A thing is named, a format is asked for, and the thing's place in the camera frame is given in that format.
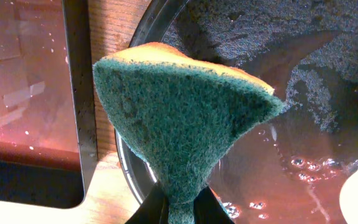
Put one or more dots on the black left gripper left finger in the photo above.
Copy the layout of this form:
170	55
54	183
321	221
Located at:
153	210

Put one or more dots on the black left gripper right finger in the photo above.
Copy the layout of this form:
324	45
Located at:
207	209

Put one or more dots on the green orange sponge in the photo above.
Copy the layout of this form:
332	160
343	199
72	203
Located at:
180	115

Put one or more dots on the round black tray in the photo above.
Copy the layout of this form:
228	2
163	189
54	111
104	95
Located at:
290	169

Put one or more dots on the rectangular black tray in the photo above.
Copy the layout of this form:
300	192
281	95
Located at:
47	120

